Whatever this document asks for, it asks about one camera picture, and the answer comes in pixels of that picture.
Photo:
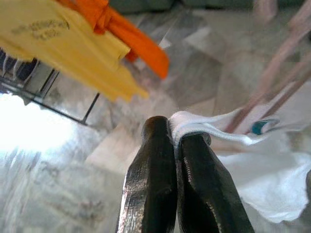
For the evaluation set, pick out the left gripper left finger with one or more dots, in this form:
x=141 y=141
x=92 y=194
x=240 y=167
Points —
x=150 y=182

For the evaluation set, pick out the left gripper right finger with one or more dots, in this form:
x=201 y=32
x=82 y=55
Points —
x=209 y=189

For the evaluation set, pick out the white shirt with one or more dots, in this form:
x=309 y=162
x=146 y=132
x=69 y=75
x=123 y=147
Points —
x=267 y=170

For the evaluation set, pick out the pink plastic hanger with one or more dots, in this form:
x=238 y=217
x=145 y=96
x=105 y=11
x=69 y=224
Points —
x=286 y=46

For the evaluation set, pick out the black metal drying rack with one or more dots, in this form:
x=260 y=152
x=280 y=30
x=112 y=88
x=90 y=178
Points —
x=91 y=109

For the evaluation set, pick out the orange t-shirt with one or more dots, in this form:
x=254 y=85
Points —
x=136 y=38

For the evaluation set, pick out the yellow shirt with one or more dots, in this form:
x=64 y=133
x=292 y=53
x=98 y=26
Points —
x=60 y=36

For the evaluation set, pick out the dark green sofa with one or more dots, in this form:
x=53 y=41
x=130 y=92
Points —
x=145 y=4

